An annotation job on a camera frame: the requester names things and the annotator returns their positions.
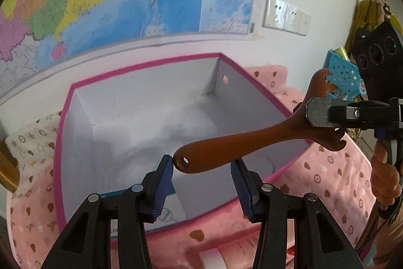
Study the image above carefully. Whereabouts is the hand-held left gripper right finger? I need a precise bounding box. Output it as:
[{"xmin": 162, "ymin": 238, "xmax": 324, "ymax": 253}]
[{"xmin": 230, "ymin": 158, "xmax": 362, "ymax": 269}]

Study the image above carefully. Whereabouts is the pink cardboard box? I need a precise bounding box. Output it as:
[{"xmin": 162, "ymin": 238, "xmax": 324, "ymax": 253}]
[{"xmin": 53, "ymin": 52, "xmax": 315, "ymax": 244}]

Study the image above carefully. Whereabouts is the pink printed blanket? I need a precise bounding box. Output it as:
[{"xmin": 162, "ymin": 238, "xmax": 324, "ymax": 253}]
[{"xmin": 6, "ymin": 64, "xmax": 381, "ymax": 269}]

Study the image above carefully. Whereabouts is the person's right hand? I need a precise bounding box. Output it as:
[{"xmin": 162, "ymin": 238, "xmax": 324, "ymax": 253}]
[{"xmin": 370, "ymin": 143, "xmax": 403, "ymax": 213}]

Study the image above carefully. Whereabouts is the white teal-edged carton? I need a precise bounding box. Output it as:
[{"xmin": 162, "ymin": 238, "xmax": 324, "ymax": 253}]
[{"xmin": 101, "ymin": 189, "xmax": 186, "ymax": 240}]

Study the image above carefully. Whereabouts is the brown handled tool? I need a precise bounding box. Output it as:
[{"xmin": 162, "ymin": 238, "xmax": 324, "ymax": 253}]
[{"xmin": 173, "ymin": 69, "xmax": 347, "ymax": 175}]

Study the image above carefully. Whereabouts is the yellow garment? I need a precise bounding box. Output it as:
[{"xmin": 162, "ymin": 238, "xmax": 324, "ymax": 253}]
[{"xmin": 345, "ymin": 0, "xmax": 391, "ymax": 55}]

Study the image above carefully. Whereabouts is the blue perforated basket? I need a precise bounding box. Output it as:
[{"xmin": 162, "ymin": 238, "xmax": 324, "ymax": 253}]
[{"xmin": 324, "ymin": 50, "xmax": 367, "ymax": 99}]

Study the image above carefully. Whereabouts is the gold shiny object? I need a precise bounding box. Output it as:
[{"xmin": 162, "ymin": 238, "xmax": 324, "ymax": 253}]
[{"xmin": 332, "ymin": 47, "xmax": 350, "ymax": 62}]

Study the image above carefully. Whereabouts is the person's right forearm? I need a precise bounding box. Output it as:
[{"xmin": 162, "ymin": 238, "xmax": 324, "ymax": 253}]
[{"xmin": 373, "ymin": 209, "xmax": 403, "ymax": 266}]

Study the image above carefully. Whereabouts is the wooden headboard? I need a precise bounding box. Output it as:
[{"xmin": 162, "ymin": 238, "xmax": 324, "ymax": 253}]
[{"xmin": 0, "ymin": 143, "xmax": 21, "ymax": 194}]

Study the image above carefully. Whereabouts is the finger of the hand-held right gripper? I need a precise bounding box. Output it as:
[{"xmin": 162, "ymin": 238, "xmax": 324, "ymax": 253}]
[{"xmin": 305, "ymin": 97, "xmax": 392, "ymax": 131}]

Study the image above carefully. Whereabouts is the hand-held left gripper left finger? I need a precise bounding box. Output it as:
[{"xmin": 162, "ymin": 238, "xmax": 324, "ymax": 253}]
[{"xmin": 41, "ymin": 155, "xmax": 174, "ymax": 269}]

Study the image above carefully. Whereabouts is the white wall socket plate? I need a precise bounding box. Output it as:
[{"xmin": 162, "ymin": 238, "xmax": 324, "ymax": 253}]
[{"xmin": 263, "ymin": 0, "xmax": 312, "ymax": 36}]

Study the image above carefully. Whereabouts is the white printed cloth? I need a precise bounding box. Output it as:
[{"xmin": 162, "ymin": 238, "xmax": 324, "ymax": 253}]
[{"xmin": 5, "ymin": 111, "xmax": 63, "ymax": 184}]

